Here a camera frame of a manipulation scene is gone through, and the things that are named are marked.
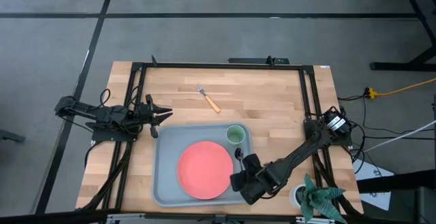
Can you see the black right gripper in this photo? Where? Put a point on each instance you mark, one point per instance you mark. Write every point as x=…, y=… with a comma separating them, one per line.
x=259, y=190

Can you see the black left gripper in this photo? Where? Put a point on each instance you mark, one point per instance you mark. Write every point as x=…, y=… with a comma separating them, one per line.
x=146, y=115

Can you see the black spoon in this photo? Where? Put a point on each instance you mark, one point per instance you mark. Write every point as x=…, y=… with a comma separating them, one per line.
x=238, y=153

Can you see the pale green ribbed cup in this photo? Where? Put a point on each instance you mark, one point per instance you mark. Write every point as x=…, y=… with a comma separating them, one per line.
x=235, y=135

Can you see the coral red plate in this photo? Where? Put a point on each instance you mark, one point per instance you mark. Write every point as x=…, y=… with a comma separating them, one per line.
x=204, y=169

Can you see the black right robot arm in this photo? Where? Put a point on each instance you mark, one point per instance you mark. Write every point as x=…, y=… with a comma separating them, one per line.
x=299, y=152

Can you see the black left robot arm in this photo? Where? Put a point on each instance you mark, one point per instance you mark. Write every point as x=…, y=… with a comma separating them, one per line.
x=102, y=113

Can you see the grey plastic tray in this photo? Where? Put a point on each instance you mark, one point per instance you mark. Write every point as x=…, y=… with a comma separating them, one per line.
x=167, y=149

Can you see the white plant pot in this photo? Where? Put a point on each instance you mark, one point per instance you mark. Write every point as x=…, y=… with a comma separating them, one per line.
x=293, y=195

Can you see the green artificial plant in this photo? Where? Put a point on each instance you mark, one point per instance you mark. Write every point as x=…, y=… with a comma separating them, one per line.
x=318, y=200

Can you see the white paper sheet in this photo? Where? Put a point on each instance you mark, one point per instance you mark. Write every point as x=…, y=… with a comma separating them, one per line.
x=379, y=198

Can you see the black beam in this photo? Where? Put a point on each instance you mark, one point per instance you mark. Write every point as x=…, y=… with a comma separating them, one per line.
x=391, y=182
x=51, y=216

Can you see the black furniture foot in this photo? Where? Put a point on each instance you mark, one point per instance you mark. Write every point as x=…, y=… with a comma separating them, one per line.
x=12, y=136

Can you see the black table stand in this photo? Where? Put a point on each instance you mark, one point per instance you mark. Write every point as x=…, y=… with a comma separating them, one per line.
x=402, y=66

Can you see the silver metal bracket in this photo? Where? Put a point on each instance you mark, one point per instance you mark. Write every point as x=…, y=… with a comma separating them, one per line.
x=308, y=220
x=124, y=218

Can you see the black bracket mount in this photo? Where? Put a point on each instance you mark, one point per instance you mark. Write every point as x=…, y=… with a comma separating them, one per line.
x=252, y=60

